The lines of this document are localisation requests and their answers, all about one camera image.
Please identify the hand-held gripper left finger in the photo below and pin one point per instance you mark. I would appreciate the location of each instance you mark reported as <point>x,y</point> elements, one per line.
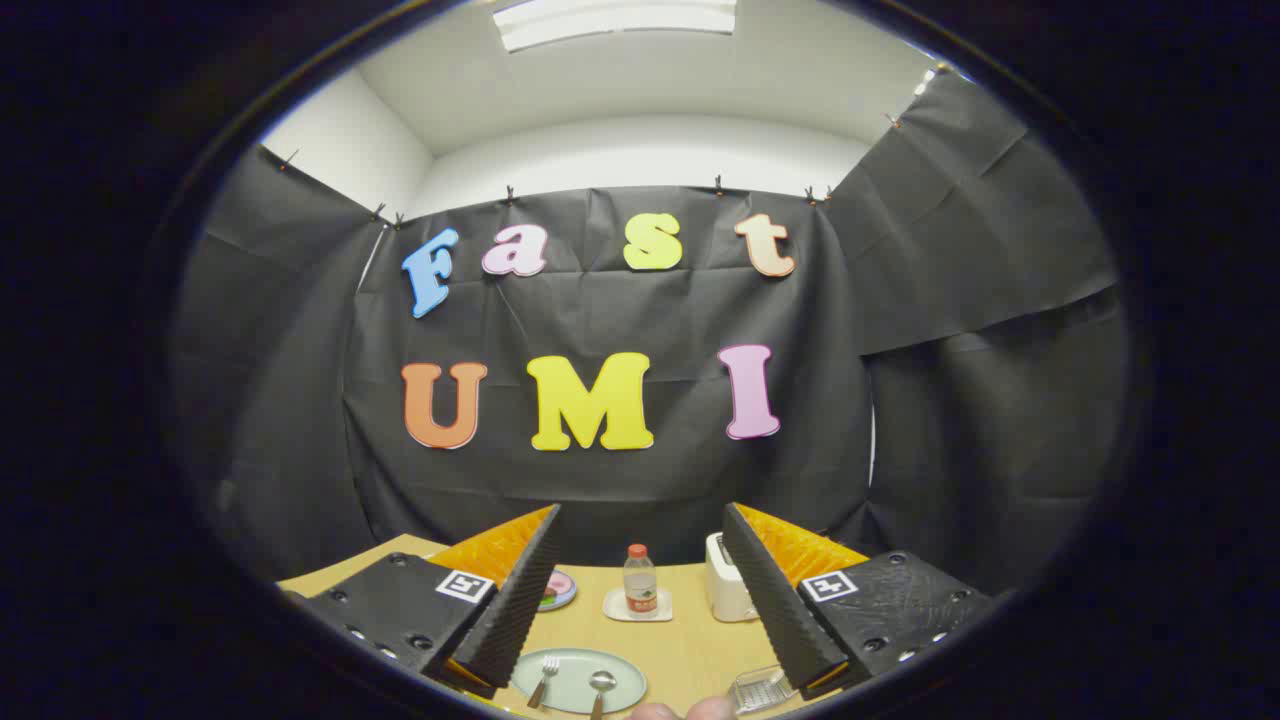
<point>520,610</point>

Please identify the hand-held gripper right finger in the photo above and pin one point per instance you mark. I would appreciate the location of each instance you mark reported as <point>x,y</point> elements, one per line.
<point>780,610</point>

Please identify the blue plate with food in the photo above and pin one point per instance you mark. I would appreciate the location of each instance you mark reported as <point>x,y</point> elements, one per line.
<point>560,590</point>

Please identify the white toaster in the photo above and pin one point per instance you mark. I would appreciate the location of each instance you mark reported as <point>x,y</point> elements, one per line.
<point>722,590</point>

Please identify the light green plate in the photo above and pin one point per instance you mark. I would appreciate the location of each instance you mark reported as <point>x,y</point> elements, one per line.
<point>572,672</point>

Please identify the clear plastic container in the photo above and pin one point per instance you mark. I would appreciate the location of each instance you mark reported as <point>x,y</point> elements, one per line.
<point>760,690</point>

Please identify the white square coaster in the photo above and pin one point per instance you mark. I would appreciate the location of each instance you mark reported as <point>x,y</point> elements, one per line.
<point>614,608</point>

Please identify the clear water bottle red cap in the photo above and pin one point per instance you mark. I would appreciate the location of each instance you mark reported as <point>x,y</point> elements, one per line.
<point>640,580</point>

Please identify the black backdrop cloth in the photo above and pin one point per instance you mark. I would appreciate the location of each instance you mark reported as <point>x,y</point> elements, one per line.
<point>600,320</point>

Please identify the white ceiling light panel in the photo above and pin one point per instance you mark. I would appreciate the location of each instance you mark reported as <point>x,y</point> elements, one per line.
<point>610,20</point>

